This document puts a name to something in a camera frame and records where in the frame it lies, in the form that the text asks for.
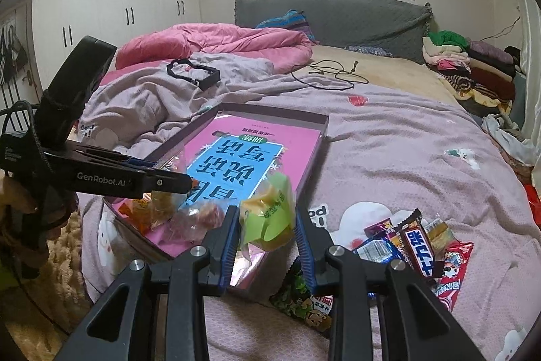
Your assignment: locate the clear bag round pastry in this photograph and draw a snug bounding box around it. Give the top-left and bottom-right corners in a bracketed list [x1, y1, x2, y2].
[149, 157, 189, 231]

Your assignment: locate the brown chocolate bar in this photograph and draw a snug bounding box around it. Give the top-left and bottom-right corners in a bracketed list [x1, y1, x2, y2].
[394, 209, 436, 279]

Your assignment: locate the red lollipop snack packet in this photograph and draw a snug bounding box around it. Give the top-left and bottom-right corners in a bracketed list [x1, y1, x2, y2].
[434, 241, 474, 312]

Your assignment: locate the blue biscuit packet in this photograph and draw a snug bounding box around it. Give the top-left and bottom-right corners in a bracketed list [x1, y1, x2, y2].
[354, 237, 404, 264]

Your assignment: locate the purple orange snack packet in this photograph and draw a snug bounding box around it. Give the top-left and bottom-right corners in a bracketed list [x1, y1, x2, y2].
[364, 218, 396, 240]

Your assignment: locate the green black snack packet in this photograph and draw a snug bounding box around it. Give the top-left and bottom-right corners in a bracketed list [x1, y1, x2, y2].
[269, 258, 334, 337]

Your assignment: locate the green yellow snack bag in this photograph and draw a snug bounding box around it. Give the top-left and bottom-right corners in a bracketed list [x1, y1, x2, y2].
[239, 172, 296, 252]

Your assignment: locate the clear bag reddish candy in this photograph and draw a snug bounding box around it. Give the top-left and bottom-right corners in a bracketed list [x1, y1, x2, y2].
[163, 200, 225, 243]

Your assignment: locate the person's left hand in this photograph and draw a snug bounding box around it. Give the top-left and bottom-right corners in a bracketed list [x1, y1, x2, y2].
[1, 171, 79, 246]

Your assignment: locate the beige knitted rug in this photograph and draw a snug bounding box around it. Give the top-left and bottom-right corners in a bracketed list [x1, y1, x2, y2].
[1, 212, 91, 360]

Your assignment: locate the pink children's book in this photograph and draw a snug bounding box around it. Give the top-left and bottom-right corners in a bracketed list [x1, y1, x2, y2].
[138, 111, 325, 288]

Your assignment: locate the dark cardboard box tray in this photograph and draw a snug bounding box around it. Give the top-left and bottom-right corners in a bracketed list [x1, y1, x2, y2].
[102, 101, 330, 294]

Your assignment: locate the red plastic bag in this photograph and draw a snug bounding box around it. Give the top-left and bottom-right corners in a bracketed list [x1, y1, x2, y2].
[524, 184, 541, 228]

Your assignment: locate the lilac bed cover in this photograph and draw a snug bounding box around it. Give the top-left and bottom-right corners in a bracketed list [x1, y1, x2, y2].
[78, 53, 540, 360]

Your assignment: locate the basket with grey cloth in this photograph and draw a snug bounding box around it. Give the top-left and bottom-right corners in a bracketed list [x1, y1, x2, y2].
[481, 114, 540, 170]

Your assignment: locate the pink quilt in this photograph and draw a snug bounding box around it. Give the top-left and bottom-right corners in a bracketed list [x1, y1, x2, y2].
[101, 23, 313, 85]

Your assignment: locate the blue striped pillow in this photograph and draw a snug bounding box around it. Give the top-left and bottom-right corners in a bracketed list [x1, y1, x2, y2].
[256, 9, 318, 44]

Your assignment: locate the beige bed sheet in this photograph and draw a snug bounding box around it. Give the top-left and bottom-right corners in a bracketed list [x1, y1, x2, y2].
[295, 46, 458, 106]

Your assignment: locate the pile of folded clothes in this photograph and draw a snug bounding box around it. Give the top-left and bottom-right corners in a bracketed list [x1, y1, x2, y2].
[422, 30, 520, 117]

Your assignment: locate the grey headboard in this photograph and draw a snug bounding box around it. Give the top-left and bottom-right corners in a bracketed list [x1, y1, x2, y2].
[235, 0, 434, 63]

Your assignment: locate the white satin curtain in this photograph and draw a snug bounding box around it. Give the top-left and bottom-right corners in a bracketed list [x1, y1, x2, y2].
[517, 0, 541, 100]

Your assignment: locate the black plastic frame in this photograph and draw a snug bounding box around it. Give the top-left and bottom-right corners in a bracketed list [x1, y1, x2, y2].
[166, 59, 221, 92]

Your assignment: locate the black cable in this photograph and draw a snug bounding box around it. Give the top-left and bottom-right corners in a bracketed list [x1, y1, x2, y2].
[289, 59, 371, 92]

